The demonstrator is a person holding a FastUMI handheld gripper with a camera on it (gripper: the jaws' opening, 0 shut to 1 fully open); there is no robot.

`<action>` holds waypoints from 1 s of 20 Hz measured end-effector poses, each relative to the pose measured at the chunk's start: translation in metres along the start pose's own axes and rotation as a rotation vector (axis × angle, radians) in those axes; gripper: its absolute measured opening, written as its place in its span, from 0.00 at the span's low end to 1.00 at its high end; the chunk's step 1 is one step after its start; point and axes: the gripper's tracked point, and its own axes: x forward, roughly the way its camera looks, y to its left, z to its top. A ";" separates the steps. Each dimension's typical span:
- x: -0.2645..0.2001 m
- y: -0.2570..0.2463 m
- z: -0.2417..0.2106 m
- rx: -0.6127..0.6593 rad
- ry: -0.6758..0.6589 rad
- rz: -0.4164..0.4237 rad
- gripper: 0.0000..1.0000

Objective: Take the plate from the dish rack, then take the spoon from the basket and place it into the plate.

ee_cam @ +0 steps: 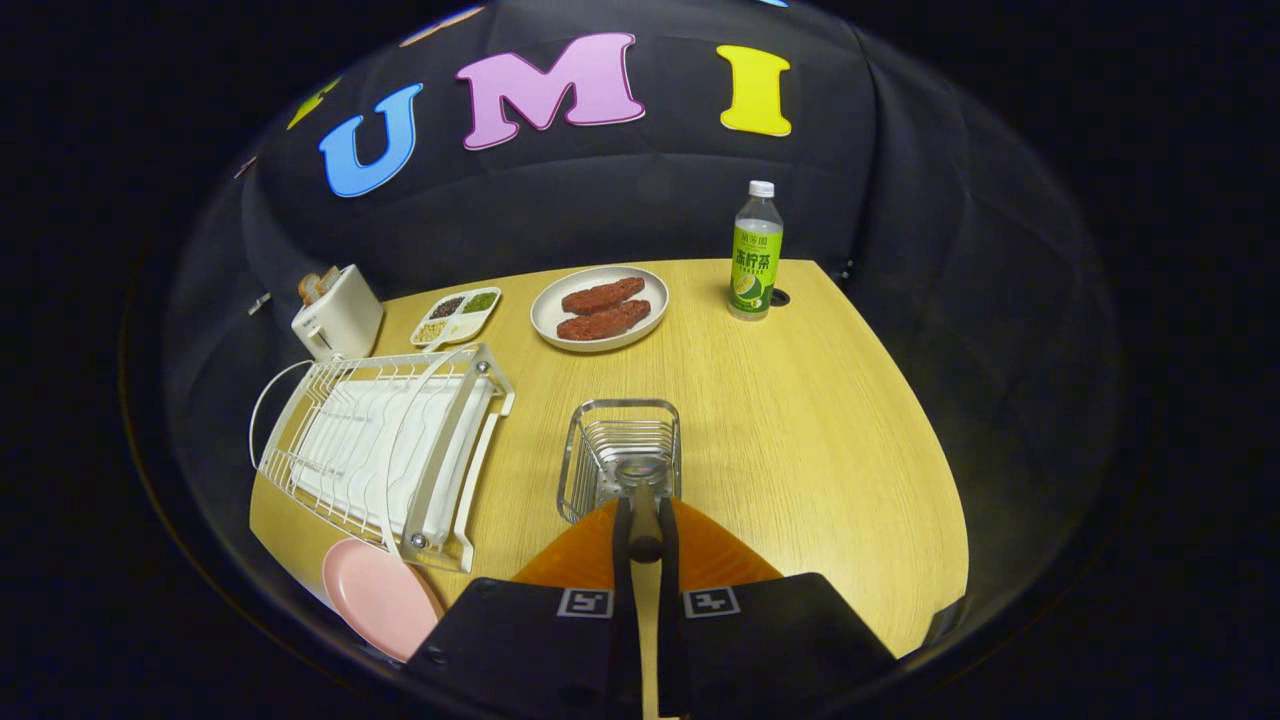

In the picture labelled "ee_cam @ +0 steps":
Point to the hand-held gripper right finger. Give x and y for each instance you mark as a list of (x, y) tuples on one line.
[(780, 650)]

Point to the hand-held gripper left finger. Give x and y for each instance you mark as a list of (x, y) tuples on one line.
[(520, 650)]

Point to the pink plate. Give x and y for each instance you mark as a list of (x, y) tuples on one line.
[(380, 600)]

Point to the white plate with meat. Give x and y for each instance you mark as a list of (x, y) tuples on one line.
[(548, 322)]

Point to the white divided bean dish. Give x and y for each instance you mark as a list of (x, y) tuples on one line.
[(462, 325)]

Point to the red-brown meat piece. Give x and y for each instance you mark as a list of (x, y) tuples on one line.
[(605, 321), (603, 295)]

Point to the white toaster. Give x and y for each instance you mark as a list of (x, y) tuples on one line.
[(345, 315)]

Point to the green label drink bottle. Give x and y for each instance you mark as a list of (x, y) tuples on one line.
[(755, 265)]

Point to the toasted bread slice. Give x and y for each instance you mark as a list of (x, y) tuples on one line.
[(309, 289), (329, 279)]

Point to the silver clip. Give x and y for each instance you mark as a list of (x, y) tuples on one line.
[(259, 303)]

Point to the pink clip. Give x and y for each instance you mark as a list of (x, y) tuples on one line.
[(245, 167)]

